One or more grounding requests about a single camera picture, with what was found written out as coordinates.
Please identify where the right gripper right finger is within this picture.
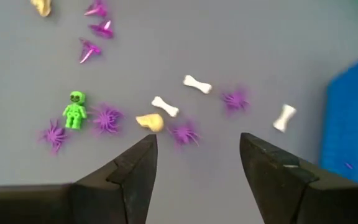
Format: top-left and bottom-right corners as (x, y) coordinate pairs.
(240, 133), (358, 224)

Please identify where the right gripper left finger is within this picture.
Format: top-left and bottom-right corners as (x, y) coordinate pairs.
(0, 134), (158, 224)

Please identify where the white toy bone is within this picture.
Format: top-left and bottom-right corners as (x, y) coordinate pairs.
(150, 95), (180, 118)
(272, 103), (298, 133)
(182, 74), (213, 95)

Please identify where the cream toy skull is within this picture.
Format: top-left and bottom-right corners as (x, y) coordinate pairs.
(29, 0), (53, 18)
(135, 113), (165, 133)

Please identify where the blue plastic basket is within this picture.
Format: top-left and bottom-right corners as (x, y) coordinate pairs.
(318, 42), (358, 187)

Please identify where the purple toy spider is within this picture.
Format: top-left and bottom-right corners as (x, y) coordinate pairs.
(39, 119), (70, 155)
(167, 121), (202, 147)
(88, 103), (126, 135)
(221, 86), (250, 116)

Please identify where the purple toy witch hat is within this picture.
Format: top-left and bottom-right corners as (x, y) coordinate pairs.
(88, 19), (115, 40)
(83, 0), (108, 18)
(78, 37), (102, 65)

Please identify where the green toy skeleton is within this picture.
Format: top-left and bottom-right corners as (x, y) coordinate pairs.
(62, 90), (88, 131)

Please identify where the grey table mat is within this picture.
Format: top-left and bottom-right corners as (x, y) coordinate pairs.
(0, 0), (358, 224)

